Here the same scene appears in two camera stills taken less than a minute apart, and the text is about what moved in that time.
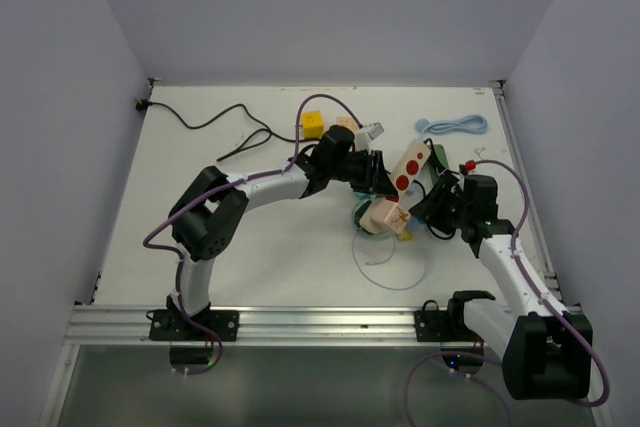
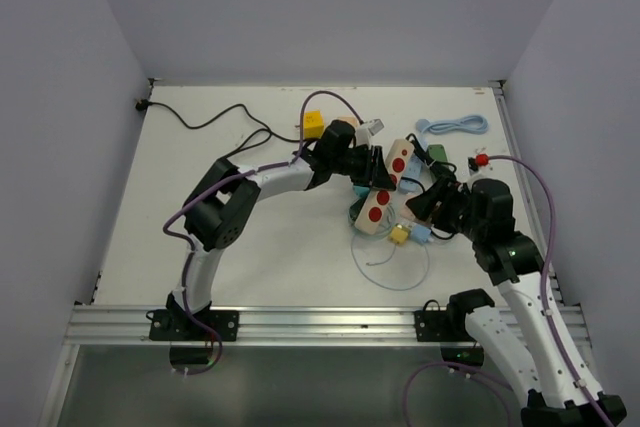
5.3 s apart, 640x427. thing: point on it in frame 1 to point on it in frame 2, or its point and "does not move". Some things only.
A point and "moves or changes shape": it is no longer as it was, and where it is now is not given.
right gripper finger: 437,206 does not move
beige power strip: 406,174 to 372,209
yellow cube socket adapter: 313,124 does not move
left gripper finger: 379,179 does not move
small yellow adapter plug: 405,235 moves or changes shape
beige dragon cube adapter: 347,121 does not move
